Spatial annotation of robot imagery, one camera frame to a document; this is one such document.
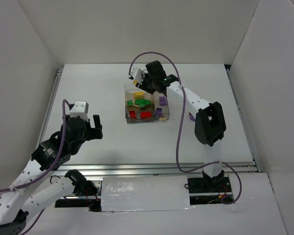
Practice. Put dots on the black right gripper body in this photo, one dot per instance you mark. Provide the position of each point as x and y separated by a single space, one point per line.
148 83

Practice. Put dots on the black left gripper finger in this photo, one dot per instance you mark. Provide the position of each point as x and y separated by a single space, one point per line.
94 134
97 122

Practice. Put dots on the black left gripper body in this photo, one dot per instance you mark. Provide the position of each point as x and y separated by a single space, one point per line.
93 132

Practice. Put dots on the yellow curved lego piece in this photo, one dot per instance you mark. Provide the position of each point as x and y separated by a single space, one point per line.
138 93

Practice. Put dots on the purple square lego brick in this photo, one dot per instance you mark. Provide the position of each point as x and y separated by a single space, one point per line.
163 101

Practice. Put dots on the green lego plate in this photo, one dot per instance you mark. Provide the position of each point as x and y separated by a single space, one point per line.
139 101

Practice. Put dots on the purple arch lego brick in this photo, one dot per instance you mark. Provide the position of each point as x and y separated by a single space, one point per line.
158 112

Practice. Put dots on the red arch lego brick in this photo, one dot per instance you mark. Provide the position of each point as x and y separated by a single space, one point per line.
132 114

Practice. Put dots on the purple flower lego piece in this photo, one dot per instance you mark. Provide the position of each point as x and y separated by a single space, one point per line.
192 118

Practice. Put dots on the yellow lego plate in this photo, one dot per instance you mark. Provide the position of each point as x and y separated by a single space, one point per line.
137 80

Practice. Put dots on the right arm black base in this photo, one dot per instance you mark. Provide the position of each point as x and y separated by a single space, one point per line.
199 186

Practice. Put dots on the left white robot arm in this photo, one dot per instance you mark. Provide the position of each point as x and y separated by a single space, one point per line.
20 203

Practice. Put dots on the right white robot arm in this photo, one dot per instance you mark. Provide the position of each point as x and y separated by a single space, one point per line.
209 118

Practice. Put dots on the clear plastic bin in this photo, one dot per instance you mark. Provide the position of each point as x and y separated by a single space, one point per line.
130 89

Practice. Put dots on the dark grey plastic bin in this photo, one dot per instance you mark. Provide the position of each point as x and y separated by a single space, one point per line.
138 111

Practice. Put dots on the white tape covered panel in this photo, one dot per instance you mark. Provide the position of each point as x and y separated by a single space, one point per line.
134 194

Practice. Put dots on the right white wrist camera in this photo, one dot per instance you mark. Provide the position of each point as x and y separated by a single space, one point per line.
133 72

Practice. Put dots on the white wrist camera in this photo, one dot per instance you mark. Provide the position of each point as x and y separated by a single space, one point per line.
79 109
133 72

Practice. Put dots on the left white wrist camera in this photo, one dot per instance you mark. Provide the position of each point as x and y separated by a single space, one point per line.
79 109

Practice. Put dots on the aluminium table frame rail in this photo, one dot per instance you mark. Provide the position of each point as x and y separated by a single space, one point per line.
145 148

